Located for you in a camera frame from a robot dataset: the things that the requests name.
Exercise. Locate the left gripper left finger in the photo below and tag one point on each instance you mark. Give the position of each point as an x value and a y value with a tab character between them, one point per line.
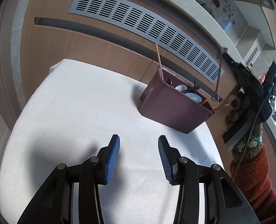
105	162

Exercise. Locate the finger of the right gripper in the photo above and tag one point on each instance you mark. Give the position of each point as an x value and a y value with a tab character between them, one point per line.
229	60

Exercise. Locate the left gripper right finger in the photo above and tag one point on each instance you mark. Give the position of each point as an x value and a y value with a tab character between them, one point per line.
170	158

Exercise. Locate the steel shovel-shaped spoon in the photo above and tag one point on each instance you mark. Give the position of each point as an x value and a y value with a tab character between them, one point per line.
215	95

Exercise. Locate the light blue plastic spoon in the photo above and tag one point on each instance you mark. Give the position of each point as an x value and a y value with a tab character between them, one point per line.
196	98

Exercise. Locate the dark spoon with cutout handle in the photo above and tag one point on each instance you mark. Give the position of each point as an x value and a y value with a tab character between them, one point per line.
169	81

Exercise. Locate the translucent brown long spoon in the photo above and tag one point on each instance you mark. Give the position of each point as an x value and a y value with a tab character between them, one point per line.
193	89

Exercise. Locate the red knit sleeve forearm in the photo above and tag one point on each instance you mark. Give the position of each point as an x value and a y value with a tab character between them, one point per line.
252	178

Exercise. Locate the gloved right hand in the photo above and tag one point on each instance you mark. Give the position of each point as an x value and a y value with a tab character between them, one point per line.
243	115

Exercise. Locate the white tablecloth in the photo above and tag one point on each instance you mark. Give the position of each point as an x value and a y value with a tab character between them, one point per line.
74	113

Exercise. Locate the maroon utensil holder box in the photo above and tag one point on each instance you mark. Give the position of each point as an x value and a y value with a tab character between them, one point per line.
164	104

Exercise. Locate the grey ventilation grille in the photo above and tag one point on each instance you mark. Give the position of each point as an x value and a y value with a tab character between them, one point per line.
141	21

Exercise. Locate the cartoon couple wall sticker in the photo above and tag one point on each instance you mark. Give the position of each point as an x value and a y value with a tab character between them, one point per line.
226	14

